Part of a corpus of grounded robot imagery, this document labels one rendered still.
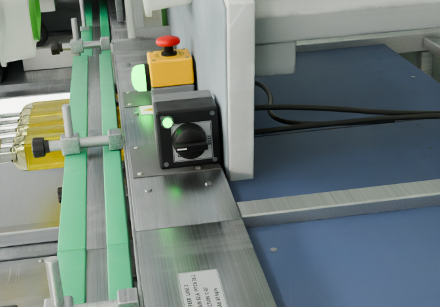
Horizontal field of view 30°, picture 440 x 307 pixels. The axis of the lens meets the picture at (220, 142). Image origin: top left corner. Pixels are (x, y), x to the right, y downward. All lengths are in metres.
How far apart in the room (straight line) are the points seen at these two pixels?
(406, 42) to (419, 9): 0.69
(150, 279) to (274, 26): 0.36
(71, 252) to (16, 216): 0.75
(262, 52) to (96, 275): 0.35
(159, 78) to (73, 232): 0.42
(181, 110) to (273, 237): 0.22
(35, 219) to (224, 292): 0.90
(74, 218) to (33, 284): 0.50
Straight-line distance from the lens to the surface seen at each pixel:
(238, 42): 0.96
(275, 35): 1.01
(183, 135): 1.03
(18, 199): 1.75
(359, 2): 1.04
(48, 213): 1.67
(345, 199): 0.98
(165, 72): 1.33
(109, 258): 0.91
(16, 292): 1.49
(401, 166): 1.11
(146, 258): 0.86
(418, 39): 1.75
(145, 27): 1.82
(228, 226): 0.91
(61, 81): 2.66
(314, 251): 0.90
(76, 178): 1.12
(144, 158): 1.11
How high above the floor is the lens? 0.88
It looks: 7 degrees down
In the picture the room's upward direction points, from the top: 96 degrees counter-clockwise
